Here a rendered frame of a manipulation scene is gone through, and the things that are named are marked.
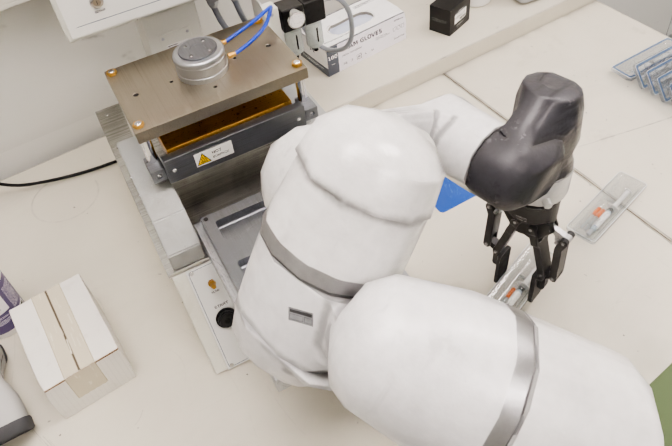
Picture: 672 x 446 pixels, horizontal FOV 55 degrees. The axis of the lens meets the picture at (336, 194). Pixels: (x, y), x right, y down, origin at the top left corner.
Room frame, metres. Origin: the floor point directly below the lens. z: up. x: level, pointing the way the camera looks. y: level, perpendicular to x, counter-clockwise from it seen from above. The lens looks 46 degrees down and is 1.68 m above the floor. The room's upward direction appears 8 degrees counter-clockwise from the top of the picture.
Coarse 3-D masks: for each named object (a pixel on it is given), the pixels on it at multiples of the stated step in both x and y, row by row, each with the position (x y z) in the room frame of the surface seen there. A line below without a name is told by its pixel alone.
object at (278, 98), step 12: (264, 96) 0.83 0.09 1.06; (276, 96) 0.83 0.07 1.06; (240, 108) 0.81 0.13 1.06; (252, 108) 0.80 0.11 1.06; (264, 108) 0.80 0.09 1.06; (276, 108) 0.80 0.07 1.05; (204, 120) 0.79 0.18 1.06; (216, 120) 0.79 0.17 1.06; (228, 120) 0.78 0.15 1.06; (240, 120) 0.78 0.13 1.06; (180, 132) 0.77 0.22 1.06; (192, 132) 0.76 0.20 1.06; (204, 132) 0.76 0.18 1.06; (216, 132) 0.76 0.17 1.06; (168, 144) 0.74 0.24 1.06; (180, 144) 0.74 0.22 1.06
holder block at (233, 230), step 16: (224, 208) 0.66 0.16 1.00; (240, 208) 0.66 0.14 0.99; (256, 208) 0.66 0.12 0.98; (208, 224) 0.63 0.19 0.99; (224, 224) 0.64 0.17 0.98; (240, 224) 0.64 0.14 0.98; (256, 224) 0.63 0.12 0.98; (224, 240) 0.60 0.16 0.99; (240, 240) 0.59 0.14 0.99; (224, 256) 0.57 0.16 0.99; (240, 256) 0.57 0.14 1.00; (240, 272) 0.54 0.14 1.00
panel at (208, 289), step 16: (192, 272) 0.61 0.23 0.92; (208, 272) 0.61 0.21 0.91; (192, 288) 0.60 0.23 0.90; (208, 288) 0.60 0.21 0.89; (224, 288) 0.61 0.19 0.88; (208, 304) 0.59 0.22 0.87; (224, 304) 0.59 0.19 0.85; (208, 320) 0.57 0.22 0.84; (224, 336) 0.56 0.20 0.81; (224, 352) 0.55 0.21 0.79; (240, 352) 0.55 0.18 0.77
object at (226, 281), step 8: (200, 224) 0.66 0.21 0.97; (200, 232) 0.64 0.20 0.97; (200, 240) 0.65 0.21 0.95; (208, 240) 0.62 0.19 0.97; (208, 248) 0.61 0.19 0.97; (208, 256) 0.62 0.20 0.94; (216, 256) 0.59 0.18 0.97; (216, 264) 0.58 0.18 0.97; (224, 272) 0.56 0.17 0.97; (224, 280) 0.55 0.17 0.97; (232, 288) 0.53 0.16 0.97; (232, 296) 0.52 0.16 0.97; (272, 376) 0.40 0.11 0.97; (280, 384) 0.39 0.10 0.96; (288, 384) 0.39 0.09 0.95
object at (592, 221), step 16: (624, 176) 0.82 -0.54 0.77; (608, 192) 0.79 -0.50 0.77; (624, 192) 0.78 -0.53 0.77; (592, 208) 0.75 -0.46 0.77; (608, 208) 0.75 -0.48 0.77; (624, 208) 0.74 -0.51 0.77; (576, 224) 0.72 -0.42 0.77; (592, 224) 0.72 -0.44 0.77; (608, 224) 0.71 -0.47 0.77; (592, 240) 0.68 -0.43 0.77
